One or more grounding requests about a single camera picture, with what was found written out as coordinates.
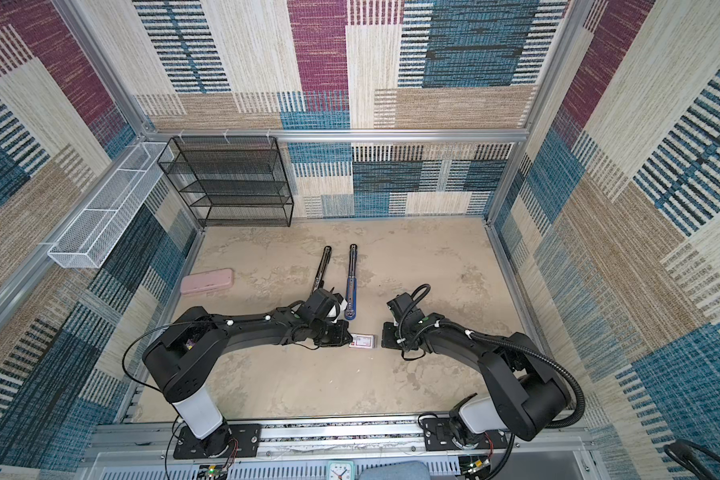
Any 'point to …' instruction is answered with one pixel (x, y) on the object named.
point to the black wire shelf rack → (231, 180)
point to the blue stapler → (351, 285)
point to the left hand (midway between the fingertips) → (355, 336)
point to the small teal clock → (340, 470)
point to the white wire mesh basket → (88, 239)
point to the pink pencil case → (206, 280)
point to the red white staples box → (362, 341)
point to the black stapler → (325, 258)
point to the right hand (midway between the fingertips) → (388, 343)
